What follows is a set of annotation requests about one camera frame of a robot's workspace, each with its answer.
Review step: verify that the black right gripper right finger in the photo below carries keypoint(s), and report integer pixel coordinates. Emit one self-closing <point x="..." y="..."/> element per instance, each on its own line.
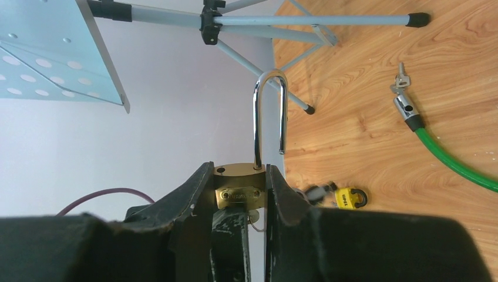
<point x="310" y="243"/>

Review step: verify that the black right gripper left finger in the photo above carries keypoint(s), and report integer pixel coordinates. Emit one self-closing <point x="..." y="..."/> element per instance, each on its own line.
<point x="168" y="240"/>

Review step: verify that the black-headed key bunch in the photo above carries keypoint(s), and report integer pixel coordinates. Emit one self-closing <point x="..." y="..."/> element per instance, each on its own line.
<point x="315" y="194"/>

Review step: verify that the yellow padlock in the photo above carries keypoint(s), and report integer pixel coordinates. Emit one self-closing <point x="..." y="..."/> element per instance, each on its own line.
<point x="350" y="198"/>

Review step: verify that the small brass padlock with keys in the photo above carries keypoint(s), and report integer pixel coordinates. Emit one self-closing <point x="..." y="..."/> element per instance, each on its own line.
<point x="242" y="185"/>

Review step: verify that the grey music stand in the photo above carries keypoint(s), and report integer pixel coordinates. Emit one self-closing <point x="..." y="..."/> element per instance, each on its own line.
<point x="54" y="50"/>

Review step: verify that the cable lock keys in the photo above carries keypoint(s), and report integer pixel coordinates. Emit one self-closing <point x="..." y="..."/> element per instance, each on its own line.
<point x="402" y="80"/>

